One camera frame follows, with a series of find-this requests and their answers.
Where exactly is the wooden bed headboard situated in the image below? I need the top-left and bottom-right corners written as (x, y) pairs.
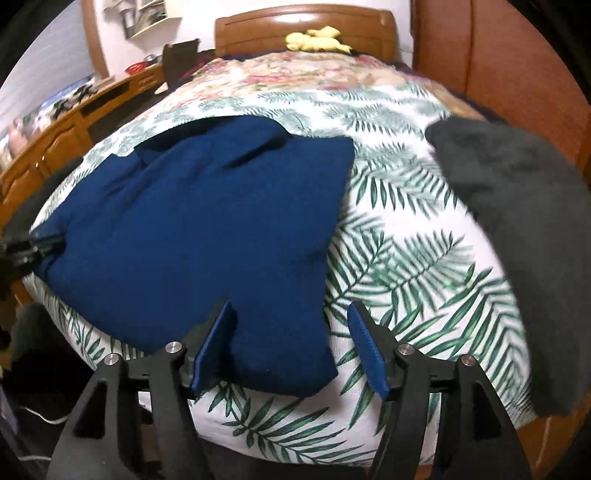
top-left (213, 4), bottom-right (400, 64)

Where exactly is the grey window blind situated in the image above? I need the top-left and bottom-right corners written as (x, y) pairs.
top-left (0, 25), bottom-right (101, 121)

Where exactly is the dark wooden chair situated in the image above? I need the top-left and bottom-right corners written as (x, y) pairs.
top-left (162, 39), bottom-right (202, 87)

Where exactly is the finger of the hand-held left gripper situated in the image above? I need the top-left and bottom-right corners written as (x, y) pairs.
top-left (21, 232), bottom-right (68, 267)

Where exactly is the palm leaf print sheet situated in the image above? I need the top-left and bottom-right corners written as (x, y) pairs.
top-left (22, 83), bottom-right (542, 468)

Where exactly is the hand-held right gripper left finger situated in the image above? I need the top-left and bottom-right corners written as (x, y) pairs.
top-left (46, 300), bottom-right (239, 480)

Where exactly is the floral blanket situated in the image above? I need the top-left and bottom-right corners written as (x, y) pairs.
top-left (177, 50), bottom-right (445, 101)

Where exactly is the white wall shelf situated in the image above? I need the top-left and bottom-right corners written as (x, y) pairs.
top-left (102, 0), bottom-right (184, 40)

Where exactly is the pink container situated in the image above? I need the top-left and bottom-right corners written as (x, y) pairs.
top-left (6, 121), bottom-right (29, 154)

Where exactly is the dark grey garment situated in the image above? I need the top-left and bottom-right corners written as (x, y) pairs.
top-left (424, 115), bottom-right (591, 417)

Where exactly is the wooden window frame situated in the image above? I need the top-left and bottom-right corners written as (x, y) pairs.
top-left (80, 0), bottom-right (112, 80)

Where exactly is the yellow plush toy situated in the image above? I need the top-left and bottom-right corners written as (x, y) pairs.
top-left (284, 26), bottom-right (355, 53)

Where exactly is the wooden desk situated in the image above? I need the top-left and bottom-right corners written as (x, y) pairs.
top-left (0, 60), bottom-right (168, 228)

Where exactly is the black garment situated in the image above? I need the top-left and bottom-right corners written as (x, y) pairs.
top-left (0, 156), bottom-right (87, 237)

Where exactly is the blue jacket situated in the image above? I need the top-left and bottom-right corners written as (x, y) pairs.
top-left (30, 114), bottom-right (357, 398)

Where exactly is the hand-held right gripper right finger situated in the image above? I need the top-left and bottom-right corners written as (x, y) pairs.
top-left (346, 300), bottom-right (535, 480)

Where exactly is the dark cloth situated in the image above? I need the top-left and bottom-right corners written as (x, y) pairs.
top-left (8, 302), bottom-right (64, 371)

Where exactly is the white cable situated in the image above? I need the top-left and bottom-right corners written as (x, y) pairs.
top-left (16, 404), bottom-right (71, 463)

